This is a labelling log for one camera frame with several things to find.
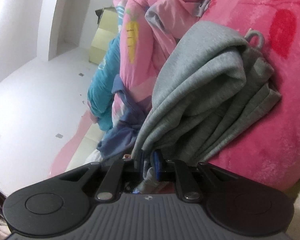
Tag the grey sweatpants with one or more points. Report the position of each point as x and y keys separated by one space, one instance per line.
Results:
x=202 y=80

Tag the pale yellow wardrobe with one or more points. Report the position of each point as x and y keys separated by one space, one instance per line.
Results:
x=102 y=42

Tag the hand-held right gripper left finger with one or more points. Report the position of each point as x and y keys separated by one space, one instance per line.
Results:
x=140 y=165

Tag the navy blue cloth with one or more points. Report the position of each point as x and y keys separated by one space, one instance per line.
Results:
x=125 y=135

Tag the pink carrot print quilt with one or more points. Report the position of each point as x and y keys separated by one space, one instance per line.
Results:
x=145 y=62

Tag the teal printed quilt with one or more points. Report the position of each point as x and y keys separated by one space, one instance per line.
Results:
x=102 y=92

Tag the pink floral blanket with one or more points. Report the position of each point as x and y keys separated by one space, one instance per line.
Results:
x=277 y=105

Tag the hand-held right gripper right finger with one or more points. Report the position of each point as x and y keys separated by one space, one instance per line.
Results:
x=158 y=166

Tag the pink and cream headboard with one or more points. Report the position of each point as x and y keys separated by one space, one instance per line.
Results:
x=75 y=150

